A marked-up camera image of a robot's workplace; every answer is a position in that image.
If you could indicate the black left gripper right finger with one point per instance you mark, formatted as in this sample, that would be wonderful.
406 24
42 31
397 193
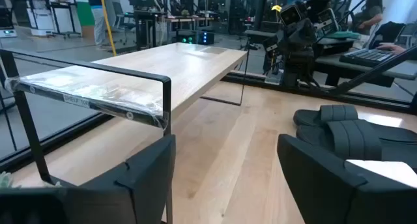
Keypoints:
342 201

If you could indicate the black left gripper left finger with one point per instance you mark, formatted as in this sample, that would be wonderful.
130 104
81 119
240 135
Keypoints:
97 201

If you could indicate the black rubber slide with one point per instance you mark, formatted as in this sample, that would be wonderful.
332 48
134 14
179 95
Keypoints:
339 112
355 136

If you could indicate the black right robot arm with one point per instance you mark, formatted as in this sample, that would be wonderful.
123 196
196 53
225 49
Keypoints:
296 51

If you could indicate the person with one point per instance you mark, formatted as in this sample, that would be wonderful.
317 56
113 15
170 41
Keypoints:
368 15
97 19

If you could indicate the black computer keyboard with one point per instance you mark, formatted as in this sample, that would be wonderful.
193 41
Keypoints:
365 56

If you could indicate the grey desk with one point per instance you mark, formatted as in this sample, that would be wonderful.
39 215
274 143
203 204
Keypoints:
358 71

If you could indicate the person's hand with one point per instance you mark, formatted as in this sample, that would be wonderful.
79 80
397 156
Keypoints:
391 48

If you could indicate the grey laptop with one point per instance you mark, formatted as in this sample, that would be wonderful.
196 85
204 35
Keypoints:
407 36

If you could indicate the computer tower with blue lights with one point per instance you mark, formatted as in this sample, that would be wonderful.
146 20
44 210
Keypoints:
205 37

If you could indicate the computer tower with green lights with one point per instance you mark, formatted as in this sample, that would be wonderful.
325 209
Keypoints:
185 37

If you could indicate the grey office chair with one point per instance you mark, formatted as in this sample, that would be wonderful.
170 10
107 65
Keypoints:
122 19

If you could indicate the white cabinet machine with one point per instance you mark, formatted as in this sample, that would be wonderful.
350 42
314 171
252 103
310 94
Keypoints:
42 19

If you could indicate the black aluminium rig frame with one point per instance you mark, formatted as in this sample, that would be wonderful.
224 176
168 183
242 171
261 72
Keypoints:
358 97

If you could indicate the wooden shelf with black frame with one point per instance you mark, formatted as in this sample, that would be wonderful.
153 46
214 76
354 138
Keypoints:
182 64

